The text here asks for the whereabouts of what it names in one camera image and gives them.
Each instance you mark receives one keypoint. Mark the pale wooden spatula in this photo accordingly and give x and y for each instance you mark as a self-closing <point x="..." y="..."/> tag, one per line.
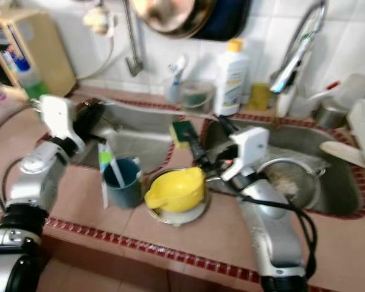
<point x="340" y="153"/>

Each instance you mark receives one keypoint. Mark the white tap filter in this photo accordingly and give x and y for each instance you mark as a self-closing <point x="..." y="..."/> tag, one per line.
<point x="97" y="21"/>

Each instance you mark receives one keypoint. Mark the hanging steel pan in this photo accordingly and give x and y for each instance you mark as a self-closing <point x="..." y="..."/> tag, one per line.
<point x="173" y="15"/>

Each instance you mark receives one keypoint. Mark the chrome sink faucet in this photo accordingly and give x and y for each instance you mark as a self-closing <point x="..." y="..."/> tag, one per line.
<point x="298" y="61"/>

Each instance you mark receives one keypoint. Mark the clear cup green scourer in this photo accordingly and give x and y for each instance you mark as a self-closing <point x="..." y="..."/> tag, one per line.
<point x="196" y="97"/>

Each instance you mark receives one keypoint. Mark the yellow green dish sponge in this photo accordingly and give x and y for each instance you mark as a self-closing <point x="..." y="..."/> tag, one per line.
<point x="182" y="132"/>

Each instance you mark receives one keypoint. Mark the clear plastic tub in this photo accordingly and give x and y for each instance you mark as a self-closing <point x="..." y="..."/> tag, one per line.
<point x="356" y="88"/>

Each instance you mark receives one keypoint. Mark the white blue toothbrush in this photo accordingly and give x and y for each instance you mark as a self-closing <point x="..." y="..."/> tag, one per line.
<point x="179" y="67"/>

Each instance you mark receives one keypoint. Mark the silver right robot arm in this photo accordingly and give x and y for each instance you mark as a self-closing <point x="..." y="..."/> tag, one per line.
<point x="271" y="237"/>

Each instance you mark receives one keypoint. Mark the metal mesh strainer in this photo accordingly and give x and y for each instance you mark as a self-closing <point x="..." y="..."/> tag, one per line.
<point x="298" y="176"/>

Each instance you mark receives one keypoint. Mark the beige water ionizer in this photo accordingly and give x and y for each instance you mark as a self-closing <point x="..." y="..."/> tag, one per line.
<point x="48" y="52"/>

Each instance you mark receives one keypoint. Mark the small steel cup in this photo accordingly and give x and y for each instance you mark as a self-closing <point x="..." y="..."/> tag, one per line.
<point x="331" y="115"/>

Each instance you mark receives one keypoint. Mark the steel sink basin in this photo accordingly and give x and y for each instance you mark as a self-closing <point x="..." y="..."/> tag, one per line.
<point x="134" y="137"/>
<point x="344" y="188"/>

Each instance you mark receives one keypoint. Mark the grey wall tap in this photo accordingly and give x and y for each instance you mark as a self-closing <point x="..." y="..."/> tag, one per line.
<point x="132" y="58"/>

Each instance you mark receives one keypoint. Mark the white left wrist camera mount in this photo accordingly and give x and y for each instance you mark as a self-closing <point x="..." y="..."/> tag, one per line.
<point x="58" y="118"/>

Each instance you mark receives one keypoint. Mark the thin white stick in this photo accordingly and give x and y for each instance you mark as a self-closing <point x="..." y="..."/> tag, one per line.
<point x="116" y="173"/>

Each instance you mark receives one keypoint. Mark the white bottle yellow cap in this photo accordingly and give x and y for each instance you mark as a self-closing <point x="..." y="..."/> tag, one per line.
<point x="231" y="79"/>

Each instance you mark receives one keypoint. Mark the plain yellow sponge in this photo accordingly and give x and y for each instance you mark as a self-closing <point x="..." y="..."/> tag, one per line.
<point x="260" y="97"/>

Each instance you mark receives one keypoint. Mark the hanging dark blue pan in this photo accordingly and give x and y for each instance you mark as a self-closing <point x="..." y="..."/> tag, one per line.
<point x="231" y="21"/>

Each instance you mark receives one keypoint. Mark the white green stick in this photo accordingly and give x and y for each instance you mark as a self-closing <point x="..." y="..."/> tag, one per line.
<point x="103" y="176"/>

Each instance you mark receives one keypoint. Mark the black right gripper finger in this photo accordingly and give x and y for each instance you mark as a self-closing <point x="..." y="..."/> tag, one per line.
<point x="196" y="152"/>
<point x="225" y="126"/>

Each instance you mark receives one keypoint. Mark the blue-grey mug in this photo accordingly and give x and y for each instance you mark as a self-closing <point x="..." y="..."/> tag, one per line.
<point x="125" y="192"/>

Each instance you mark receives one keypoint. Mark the white red-tipped utensil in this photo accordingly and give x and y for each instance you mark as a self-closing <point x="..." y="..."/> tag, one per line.
<point x="322" y="92"/>

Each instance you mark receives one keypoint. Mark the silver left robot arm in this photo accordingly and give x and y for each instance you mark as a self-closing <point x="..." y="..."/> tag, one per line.
<point x="39" y="176"/>

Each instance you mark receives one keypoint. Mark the white dish rack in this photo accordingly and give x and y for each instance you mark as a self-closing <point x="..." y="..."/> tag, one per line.
<point x="364" y="137"/>

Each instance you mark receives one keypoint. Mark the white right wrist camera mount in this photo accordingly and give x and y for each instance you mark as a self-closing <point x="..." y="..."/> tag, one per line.
<point x="246" y="149"/>

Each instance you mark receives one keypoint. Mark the stainless steel bowl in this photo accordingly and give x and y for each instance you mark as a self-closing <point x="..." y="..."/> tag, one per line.
<point x="176" y="218"/>

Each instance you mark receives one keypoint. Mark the green dish soap bottle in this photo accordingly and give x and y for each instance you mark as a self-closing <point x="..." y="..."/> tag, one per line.
<point x="33" y="85"/>

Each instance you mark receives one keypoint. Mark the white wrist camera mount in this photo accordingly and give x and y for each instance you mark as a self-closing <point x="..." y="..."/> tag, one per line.
<point x="58" y="118"/>
<point x="246" y="149"/>

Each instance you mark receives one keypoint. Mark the clear toothbrush cup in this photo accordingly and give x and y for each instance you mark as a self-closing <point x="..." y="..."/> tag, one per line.
<point x="173" y="92"/>

